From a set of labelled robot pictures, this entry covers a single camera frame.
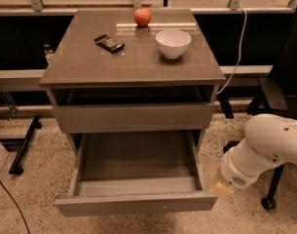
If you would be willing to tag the black stand leg with wheels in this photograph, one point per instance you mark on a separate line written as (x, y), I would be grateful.
(16, 168)

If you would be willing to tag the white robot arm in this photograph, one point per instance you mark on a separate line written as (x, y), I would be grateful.
(269, 142)

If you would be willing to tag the white bowl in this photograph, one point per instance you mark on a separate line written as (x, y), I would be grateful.
(173, 43)

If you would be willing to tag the red apple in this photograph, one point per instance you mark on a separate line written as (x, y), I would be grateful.
(142, 17)

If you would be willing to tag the black snack bar wrapper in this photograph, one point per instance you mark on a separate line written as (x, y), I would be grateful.
(105, 42)

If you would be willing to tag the grey top drawer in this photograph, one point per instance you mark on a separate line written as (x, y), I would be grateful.
(132, 109)

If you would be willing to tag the black office chair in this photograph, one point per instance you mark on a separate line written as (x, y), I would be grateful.
(277, 94)

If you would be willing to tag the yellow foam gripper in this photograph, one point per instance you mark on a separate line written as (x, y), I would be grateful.
(232, 174)

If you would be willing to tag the grey drawer cabinet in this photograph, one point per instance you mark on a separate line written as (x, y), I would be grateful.
(80, 63)

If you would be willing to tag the grey drawer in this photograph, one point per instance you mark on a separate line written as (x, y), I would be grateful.
(132, 109)
(137, 173)

